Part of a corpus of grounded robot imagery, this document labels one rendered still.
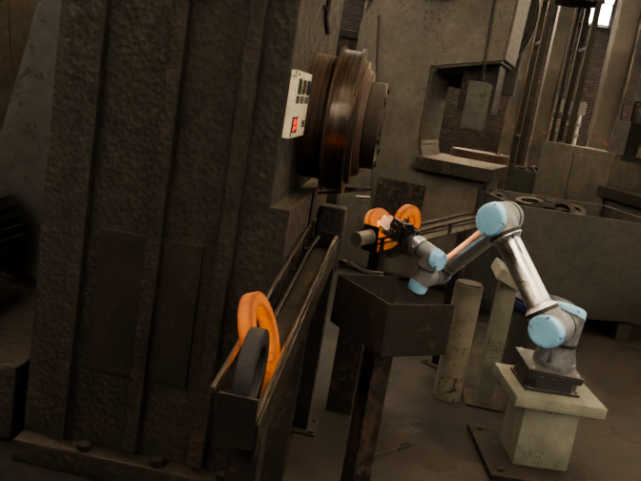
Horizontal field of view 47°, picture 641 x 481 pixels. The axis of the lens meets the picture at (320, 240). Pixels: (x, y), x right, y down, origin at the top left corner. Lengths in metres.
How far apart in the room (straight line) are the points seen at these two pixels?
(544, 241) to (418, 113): 1.26
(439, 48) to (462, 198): 1.01
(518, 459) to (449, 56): 3.00
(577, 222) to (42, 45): 3.08
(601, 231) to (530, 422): 2.14
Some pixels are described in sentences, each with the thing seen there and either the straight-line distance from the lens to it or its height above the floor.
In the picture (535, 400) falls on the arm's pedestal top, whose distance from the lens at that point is 2.66.
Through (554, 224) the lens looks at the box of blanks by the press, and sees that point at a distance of 4.53.
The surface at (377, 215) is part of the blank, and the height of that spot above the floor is 0.75.
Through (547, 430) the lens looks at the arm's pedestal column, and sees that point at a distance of 2.79.
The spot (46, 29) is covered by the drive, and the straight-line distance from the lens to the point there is 3.02.
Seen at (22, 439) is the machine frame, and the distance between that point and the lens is 2.39.
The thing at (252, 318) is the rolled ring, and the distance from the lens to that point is 1.54.
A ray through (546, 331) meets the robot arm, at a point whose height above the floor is 0.54.
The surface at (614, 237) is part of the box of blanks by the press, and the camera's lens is 4.73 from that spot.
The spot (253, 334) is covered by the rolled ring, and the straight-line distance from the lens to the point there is 1.40.
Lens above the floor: 1.19
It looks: 11 degrees down
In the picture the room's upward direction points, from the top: 9 degrees clockwise
